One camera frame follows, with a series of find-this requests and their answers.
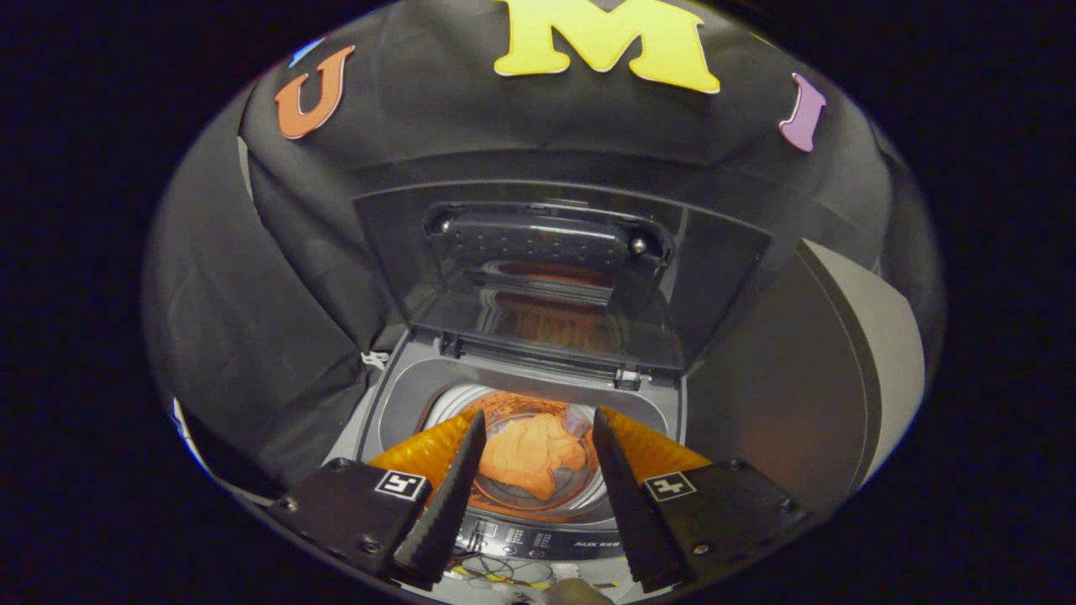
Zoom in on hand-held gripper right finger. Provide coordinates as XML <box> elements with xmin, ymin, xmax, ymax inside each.
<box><xmin>593</xmin><ymin>407</ymin><xmax>812</xmax><ymax>593</ymax></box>

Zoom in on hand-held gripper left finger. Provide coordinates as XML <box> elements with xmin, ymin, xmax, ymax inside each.
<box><xmin>267</xmin><ymin>408</ymin><xmax>488</xmax><ymax>592</ymax></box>

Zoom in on orange polo shirt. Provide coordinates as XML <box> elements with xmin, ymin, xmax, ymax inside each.
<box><xmin>477</xmin><ymin>412</ymin><xmax>589</xmax><ymax>502</ymax></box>

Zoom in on dark grey washing machine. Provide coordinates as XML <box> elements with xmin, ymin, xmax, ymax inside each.
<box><xmin>324</xmin><ymin>181</ymin><xmax>774</xmax><ymax>605</ymax></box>

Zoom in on transparent washing machine lid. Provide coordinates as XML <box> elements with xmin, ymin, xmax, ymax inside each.
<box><xmin>353</xmin><ymin>181</ymin><xmax>773</xmax><ymax>375</ymax></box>

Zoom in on grey cabinet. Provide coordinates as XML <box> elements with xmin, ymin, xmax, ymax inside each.
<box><xmin>685</xmin><ymin>238</ymin><xmax>926</xmax><ymax>513</ymax></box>

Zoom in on black backdrop cloth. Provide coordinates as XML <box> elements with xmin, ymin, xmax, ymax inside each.
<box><xmin>141</xmin><ymin>0</ymin><xmax>947</xmax><ymax>497</ymax></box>

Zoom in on thin black cables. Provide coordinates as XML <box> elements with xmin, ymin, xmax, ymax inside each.
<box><xmin>454</xmin><ymin>555</ymin><xmax>556</xmax><ymax>591</ymax></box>

